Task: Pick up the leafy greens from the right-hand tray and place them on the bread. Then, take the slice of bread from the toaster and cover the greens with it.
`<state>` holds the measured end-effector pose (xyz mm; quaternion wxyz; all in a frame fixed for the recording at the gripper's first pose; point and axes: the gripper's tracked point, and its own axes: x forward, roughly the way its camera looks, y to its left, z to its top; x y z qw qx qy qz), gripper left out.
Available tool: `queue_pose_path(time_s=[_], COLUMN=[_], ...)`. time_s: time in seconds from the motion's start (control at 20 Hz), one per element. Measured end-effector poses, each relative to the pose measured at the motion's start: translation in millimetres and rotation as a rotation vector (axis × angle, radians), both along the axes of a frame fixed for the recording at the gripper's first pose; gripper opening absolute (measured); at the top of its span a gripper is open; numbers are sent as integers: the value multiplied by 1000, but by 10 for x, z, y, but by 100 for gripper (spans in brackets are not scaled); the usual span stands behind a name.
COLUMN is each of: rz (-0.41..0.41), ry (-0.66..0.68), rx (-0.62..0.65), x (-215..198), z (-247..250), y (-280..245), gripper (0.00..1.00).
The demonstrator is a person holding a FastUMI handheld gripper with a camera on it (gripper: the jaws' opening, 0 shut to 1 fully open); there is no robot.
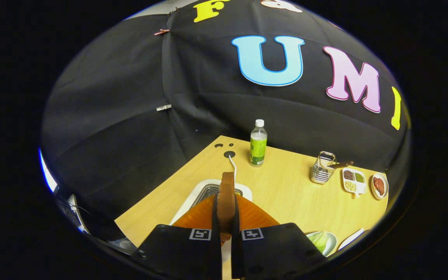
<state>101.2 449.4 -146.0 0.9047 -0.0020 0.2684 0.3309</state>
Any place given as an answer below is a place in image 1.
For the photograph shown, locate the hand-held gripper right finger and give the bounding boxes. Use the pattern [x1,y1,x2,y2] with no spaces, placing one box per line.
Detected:
[230,194,327,280]

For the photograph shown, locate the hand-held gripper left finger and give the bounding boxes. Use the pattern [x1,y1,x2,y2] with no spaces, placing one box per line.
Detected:
[131,194,223,280]

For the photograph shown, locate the brown crust bread slice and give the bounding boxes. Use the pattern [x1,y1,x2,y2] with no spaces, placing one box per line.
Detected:
[216,171,237,246]

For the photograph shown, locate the green lettuce leaf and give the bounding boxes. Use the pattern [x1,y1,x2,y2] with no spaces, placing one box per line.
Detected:
[308,233,330,253]

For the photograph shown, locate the white toaster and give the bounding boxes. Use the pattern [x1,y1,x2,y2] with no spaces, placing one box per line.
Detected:
[170,178,253,226]

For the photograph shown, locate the green label drink bottle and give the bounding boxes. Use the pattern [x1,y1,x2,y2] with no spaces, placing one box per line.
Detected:
[250,119,268,167]

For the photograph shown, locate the pale green plate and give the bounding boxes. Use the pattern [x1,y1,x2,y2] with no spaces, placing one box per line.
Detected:
[306,231,338,257]

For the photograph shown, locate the white flat plate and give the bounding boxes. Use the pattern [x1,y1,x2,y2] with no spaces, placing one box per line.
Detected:
[338,228,365,250]

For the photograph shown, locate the white divided bean dish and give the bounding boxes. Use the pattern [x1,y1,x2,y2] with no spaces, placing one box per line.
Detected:
[342,168,367,198]

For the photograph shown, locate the black backdrop cloth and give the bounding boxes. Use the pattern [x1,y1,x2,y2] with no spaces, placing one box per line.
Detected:
[40,0,411,242]

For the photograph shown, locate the white plate with meat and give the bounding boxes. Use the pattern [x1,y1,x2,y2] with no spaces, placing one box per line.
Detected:
[371,172,389,200]

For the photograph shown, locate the metal wire utensil holder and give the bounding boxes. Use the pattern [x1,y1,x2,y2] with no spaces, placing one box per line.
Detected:
[310,151,338,184]

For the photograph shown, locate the wooden handled utensil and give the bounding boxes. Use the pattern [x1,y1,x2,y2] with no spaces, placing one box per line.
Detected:
[326,161,354,170]

